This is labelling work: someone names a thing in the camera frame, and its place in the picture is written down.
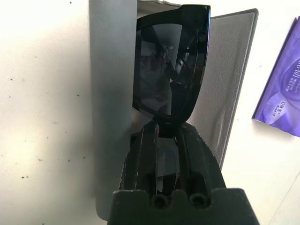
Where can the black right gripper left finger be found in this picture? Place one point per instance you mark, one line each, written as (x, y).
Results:
(143, 164)

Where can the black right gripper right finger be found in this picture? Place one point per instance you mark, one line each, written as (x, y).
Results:
(201, 164)

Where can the grey glasses case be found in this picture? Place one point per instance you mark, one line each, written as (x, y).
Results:
(110, 93)

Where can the black sunglasses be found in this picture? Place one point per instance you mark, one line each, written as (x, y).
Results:
(164, 70)

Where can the purple tissue pack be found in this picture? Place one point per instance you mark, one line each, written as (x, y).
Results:
(281, 93)

